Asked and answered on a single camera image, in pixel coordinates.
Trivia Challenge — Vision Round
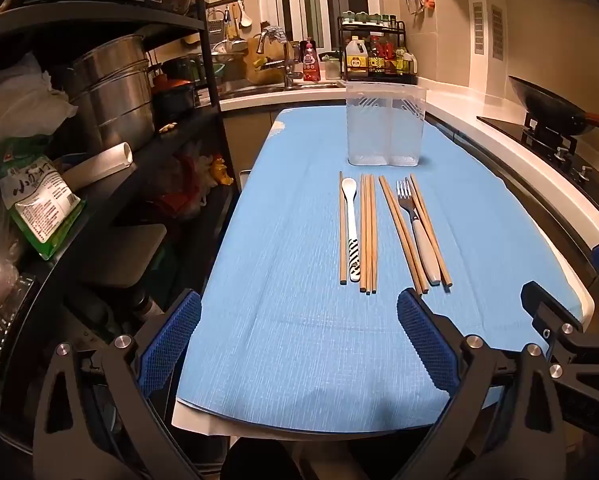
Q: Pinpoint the glass jar with green lid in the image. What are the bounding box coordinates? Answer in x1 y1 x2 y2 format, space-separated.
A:
321 52 341 81

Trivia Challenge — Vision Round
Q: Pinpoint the cooking oil bottle yellow label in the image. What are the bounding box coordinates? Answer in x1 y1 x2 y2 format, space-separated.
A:
345 35 369 73

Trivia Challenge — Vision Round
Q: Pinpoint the row of green-capped spice jars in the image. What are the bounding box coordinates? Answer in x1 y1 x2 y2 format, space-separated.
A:
340 10 397 27

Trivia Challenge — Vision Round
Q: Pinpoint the brown wooden cutting board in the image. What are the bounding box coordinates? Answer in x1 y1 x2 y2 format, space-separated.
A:
244 34 286 86

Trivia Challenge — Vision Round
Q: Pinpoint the white paper roll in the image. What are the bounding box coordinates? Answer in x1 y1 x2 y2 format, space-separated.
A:
61 141 133 192

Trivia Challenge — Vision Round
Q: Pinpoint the dark soy sauce bottle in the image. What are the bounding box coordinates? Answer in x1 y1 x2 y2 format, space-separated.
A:
368 35 386 75

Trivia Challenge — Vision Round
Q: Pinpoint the stainless steel steamer pot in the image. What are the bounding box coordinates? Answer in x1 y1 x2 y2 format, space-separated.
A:
62 34 156 157

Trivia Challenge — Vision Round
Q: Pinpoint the clear plastic utensil holder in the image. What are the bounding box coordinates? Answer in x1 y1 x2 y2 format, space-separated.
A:
345 81 427 167

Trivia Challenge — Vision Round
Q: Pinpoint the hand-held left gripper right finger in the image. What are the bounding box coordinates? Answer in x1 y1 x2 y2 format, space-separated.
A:
396 287 568 480

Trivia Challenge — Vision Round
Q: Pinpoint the steel kitchen faucet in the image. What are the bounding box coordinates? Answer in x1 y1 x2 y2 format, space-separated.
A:
257 27 305 90

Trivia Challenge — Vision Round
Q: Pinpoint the steel colander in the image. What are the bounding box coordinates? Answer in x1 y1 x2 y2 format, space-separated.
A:
210 37 248 56

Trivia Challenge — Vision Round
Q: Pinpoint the red plastic bag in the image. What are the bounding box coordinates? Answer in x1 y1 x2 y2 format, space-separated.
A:
154 160 215 221

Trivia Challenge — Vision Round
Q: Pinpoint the black gas stove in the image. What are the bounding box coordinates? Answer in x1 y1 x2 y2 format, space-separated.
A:
477 115 599 211

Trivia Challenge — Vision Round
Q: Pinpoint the black wok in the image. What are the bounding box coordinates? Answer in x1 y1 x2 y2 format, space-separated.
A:
508 76 599 136

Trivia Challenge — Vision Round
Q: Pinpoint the red dish soap bottle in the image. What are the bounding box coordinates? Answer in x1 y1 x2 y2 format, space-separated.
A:
302 37 323 82

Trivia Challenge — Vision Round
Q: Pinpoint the yellow toy figure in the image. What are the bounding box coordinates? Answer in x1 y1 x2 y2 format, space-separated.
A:
210 156 236 187

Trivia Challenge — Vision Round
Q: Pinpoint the black pot with orange lid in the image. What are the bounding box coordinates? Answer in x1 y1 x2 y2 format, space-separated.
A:
152 76 199 122

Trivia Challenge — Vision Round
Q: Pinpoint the steel fork with white handle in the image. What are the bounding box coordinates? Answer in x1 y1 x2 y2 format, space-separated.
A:
396 178 441 287

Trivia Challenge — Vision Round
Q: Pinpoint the white spoon with striped handle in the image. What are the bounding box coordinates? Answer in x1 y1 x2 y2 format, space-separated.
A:
342 178 361 283

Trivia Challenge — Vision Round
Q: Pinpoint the grey wall vent panel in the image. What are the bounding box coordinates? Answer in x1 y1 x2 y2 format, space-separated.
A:
473 2 485 55
490 6 505 58

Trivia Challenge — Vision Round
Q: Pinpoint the black metal shelf rack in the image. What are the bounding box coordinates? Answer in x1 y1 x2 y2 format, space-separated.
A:
0 0 240 480

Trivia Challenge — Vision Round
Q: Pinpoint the blue tablecloth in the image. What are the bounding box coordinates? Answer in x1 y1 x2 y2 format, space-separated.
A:
174 106 587 433

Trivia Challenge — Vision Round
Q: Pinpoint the stainless steel sink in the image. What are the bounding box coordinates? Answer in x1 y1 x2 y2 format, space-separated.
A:
218 82 347 101

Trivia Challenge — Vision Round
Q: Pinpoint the green food packet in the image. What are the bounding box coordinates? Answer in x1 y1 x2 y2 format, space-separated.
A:
0 137 88 261

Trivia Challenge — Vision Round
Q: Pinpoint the black wire spice rack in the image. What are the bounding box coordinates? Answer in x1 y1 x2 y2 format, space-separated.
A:
337 16 417 86

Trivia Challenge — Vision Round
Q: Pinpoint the white kitchen countertop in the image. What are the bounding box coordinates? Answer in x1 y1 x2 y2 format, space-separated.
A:
220 77 599 256

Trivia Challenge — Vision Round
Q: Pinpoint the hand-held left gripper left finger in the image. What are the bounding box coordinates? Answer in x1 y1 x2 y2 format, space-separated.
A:
32 288 203 480

